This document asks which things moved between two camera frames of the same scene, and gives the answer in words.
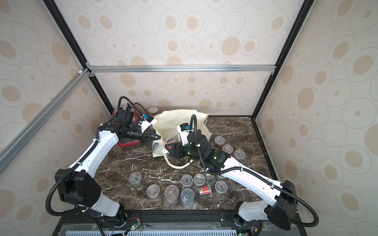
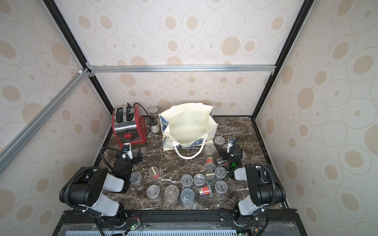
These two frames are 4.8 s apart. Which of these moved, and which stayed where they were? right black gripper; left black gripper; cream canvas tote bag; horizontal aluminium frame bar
Moved: right black gripper; cream canvas tote bag; left black gripper
Stayed: horizontal aluminium frame bar
